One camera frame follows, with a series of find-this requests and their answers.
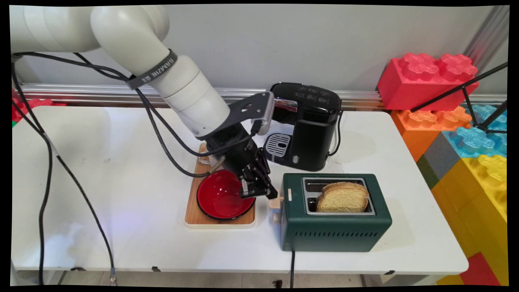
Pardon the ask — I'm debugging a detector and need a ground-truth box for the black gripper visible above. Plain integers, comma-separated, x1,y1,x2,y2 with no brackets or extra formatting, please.
208,123,279,200

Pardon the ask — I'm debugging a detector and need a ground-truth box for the beige toaster lever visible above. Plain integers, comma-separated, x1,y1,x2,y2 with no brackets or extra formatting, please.
268,195,286,224

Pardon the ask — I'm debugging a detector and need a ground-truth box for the red bowl with black rim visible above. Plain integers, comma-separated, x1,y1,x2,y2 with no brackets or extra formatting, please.
196,169,257,221

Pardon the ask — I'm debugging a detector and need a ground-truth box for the white enamel mug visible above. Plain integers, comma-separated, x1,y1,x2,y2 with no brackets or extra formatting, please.
198,143,224,169

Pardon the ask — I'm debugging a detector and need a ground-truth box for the wooden tray with white rim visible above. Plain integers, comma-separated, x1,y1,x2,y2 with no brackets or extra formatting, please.
184,142,257,229

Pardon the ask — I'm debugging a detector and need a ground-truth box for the black coffee machine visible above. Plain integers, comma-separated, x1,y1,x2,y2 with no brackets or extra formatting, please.
263,82,343,172

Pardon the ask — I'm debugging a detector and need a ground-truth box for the bread slice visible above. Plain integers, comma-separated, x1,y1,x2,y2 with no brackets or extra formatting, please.
316,182,370,213

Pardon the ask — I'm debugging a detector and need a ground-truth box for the green toaster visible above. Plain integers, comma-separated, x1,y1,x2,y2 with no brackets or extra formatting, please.
280,173,393,253

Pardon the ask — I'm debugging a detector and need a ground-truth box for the dark green toy brick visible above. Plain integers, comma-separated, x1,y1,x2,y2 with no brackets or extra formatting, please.
416,155,440,190

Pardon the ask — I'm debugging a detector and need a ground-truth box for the big orange toy brick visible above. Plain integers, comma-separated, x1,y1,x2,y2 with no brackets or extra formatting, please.
390,107,473,163

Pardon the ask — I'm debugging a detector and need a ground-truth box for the big grey toy brick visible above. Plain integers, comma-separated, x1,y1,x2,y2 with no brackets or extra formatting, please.
422,133,463,181

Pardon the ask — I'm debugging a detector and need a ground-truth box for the big red toy brick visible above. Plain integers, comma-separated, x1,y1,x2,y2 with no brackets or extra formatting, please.
377,53,480,112

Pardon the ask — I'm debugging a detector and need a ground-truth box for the big yellow toy brick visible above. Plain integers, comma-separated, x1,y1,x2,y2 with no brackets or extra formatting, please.
430,155,508,286

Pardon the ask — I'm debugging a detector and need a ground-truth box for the big blue toy brick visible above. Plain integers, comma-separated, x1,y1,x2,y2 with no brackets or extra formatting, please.
442,105,508,159

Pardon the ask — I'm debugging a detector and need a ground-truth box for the black tripod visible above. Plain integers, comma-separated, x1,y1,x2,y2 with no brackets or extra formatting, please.
410,62,508,135

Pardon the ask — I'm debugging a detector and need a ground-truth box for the small red toy brick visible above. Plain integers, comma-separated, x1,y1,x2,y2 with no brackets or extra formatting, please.
459,252,502,286

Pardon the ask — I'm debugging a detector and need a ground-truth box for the red toy brick behind table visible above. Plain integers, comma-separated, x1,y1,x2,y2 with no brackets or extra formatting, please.
12,98,68,123

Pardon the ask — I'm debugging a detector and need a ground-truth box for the black coffee machine power cord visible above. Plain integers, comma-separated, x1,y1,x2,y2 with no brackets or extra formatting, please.
328,109,345,157

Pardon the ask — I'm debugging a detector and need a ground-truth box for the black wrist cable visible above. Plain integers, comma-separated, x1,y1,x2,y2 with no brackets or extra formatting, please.
12,52,254,178

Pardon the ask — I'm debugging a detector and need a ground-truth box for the black arm strap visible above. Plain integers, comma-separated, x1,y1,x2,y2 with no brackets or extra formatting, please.
126,49,178,90

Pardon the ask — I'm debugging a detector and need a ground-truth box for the thick black floor cable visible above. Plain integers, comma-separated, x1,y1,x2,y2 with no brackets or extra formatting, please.
12,95,118,286

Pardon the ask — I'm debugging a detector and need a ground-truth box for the aluminium wall rail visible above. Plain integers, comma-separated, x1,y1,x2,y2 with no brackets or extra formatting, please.
19,84,508,111

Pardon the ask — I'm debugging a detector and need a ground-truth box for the thin black floor cable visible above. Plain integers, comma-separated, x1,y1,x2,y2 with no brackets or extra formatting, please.
12,65,54,286

